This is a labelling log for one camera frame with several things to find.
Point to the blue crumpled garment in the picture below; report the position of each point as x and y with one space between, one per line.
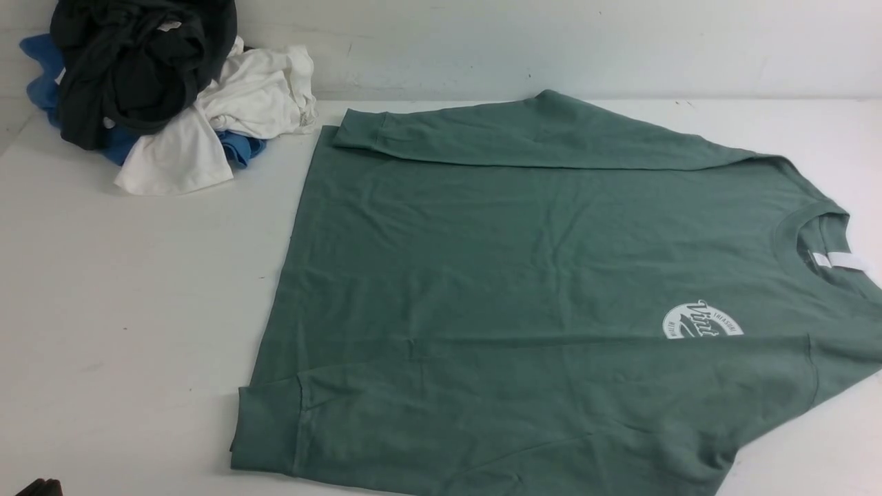
43 92

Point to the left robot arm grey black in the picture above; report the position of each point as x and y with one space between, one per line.
42 487

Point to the white crumpled garment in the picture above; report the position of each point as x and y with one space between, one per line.
260 94

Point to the black crumpled garment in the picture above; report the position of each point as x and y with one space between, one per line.
137 64

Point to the green long-sleeved shirt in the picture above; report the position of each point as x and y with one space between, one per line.
547 298

